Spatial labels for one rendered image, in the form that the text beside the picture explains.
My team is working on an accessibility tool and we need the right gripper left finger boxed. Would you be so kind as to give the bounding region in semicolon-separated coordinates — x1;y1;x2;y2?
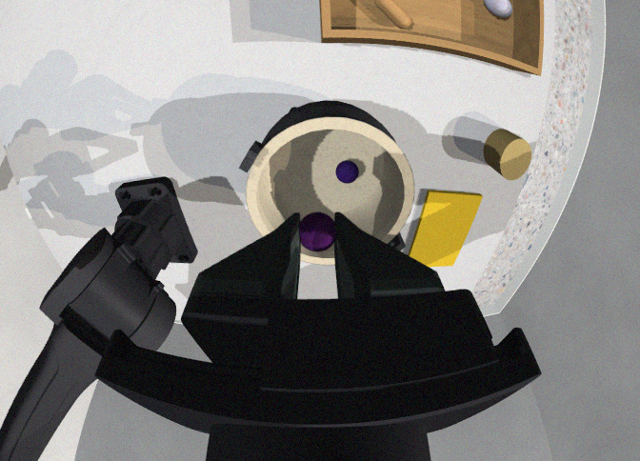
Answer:
190;212;301;299

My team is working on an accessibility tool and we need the wooden tray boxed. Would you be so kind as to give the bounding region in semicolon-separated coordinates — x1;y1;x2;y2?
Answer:
319;0;544;76

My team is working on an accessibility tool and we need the black round pot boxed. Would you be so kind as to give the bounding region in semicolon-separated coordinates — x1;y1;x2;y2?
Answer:
239;101;414;251

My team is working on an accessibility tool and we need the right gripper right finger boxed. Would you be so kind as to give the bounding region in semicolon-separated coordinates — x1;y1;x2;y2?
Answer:
334;212;445;299

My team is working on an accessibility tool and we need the dark purple ball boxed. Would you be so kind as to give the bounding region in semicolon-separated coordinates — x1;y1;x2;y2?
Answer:
299;212;335;252
335;160;359;184

